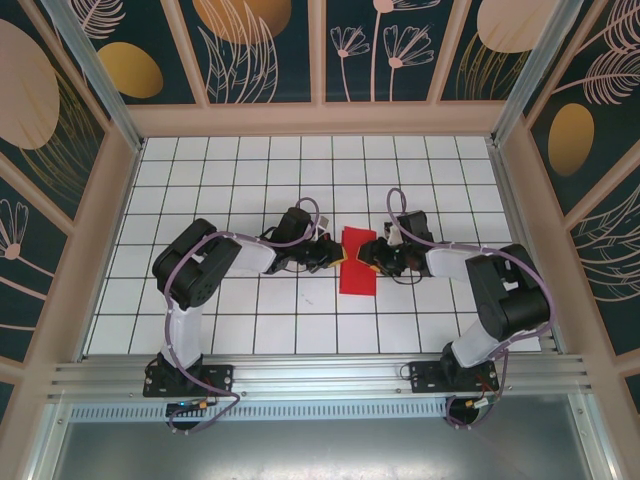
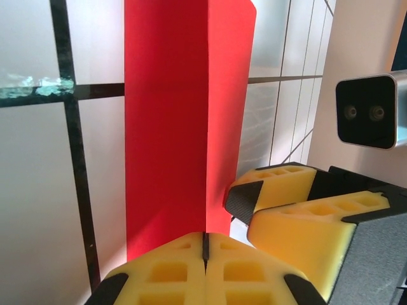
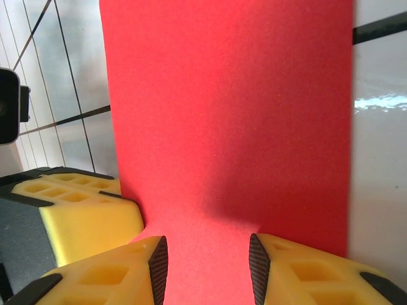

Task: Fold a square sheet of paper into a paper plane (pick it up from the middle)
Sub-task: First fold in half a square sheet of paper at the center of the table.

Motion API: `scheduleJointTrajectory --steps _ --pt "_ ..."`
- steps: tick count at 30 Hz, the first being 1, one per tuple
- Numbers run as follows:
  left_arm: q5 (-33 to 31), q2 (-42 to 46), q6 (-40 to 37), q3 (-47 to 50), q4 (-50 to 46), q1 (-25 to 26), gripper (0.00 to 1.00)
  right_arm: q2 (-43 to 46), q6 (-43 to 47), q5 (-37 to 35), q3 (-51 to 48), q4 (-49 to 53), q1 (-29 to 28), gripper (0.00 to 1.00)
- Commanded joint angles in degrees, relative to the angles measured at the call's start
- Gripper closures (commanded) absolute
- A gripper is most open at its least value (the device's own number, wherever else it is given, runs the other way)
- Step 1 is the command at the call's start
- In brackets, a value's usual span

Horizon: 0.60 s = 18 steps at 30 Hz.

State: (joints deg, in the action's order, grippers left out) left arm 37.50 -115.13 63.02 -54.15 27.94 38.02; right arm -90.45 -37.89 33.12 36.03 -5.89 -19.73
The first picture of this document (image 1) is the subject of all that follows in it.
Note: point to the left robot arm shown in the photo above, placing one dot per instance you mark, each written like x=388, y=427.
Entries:
x=185, y=330

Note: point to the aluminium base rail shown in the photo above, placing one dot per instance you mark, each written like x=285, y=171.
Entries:
x=320, y=375

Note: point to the red paper sheet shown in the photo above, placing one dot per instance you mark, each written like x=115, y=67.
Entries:
x=357, y=282

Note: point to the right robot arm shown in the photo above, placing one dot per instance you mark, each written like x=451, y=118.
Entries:
x=475, y=345

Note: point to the aluminium frame post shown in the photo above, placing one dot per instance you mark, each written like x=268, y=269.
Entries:
x=530, y=70
x=100, y=75

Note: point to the small circuit board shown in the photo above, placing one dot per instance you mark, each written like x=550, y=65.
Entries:
x=187, y=406

